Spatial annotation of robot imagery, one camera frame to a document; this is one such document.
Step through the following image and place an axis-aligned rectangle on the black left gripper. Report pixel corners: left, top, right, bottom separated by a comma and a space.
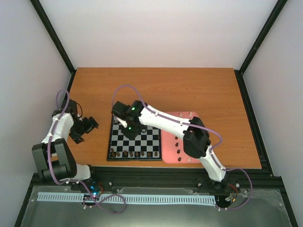
70, 116, 99, 144

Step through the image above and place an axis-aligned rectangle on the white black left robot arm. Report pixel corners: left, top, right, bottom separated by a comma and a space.
32, 100, 98, 191

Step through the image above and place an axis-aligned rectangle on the pink plastic tray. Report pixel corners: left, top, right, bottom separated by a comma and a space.
160, 111, 205, 164

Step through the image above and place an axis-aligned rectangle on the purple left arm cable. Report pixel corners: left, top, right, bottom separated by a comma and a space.
46, 89, 126, 214

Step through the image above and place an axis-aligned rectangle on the black white chess board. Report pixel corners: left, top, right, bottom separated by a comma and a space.
107, 118, 162, 161

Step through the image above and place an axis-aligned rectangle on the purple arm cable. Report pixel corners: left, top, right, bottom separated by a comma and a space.
112, 85, 253, 211
46, 89, 126, 214

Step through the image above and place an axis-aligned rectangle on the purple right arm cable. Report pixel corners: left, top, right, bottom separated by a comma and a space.
112, 85, 253, 211

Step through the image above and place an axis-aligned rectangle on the light blue cable duct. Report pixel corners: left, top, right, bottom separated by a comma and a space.
36, 192, 216, 206

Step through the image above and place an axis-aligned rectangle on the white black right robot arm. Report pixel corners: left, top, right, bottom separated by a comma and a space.
111, 100, 226, 182

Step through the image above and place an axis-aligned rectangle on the black aluminium frame rail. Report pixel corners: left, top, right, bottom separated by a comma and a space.
28, 165, 284, 197

